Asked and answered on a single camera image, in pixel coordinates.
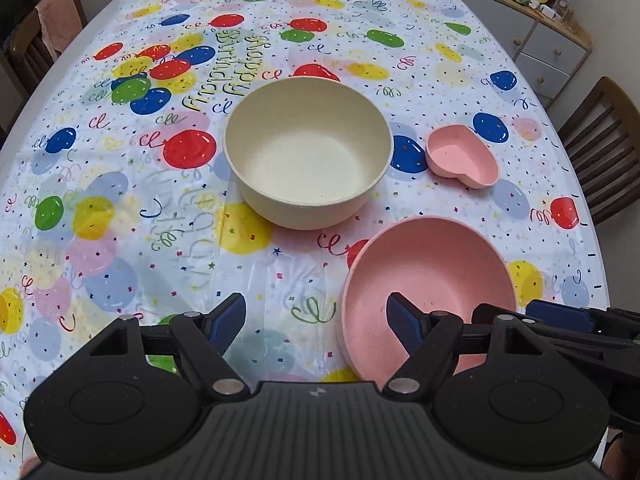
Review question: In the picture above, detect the wooden slat-back chair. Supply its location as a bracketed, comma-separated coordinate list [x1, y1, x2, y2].
[557, 76, 640, 226]

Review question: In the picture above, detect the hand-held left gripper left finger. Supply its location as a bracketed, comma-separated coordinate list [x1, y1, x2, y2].
[87, 292, 251, 401]

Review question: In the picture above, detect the pink bowl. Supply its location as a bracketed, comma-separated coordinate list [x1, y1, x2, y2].
[336, 216, 518, 381]

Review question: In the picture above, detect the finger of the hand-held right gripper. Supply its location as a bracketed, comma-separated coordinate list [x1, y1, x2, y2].
[472, 304, 640, 362]
[526, 299, 640, 342]

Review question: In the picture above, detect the wooden chair with towel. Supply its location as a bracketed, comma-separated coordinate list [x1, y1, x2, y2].
[2, 0, 88, 101]

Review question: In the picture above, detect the small pink heart dish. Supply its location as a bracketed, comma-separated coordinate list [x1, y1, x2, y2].
[425, 125, 500, 190]

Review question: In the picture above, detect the balloon printed tablecloth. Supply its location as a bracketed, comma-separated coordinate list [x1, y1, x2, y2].
[0, 0, 608, 480]

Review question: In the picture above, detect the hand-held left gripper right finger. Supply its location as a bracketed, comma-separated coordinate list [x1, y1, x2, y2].
[382, 292, 543, 401]

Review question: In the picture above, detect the cream bowl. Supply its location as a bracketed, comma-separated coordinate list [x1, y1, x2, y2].
[223, 77, 393, 231]

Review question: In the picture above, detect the white drawer cabinet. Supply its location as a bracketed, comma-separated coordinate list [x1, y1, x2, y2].
[432, 0, 593, 111]

